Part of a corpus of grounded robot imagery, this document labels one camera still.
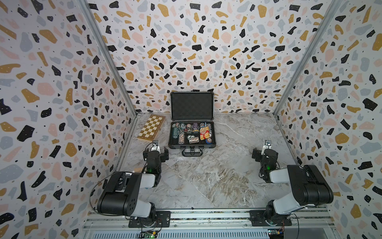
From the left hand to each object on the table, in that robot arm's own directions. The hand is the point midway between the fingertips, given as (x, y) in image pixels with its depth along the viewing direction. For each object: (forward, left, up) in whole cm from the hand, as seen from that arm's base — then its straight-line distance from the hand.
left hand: (157, 147), depth 91 cm
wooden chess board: (+21, +9, -6) cm, 24 cm away
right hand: (0, -68, -2) cm, 68 cm away
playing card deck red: (+15, -29, -5) cm, 33 cm away
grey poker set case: (+32, -17, +4) cm, 37 cm away
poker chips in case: (+17, -20, -5) cm, 27 cm away
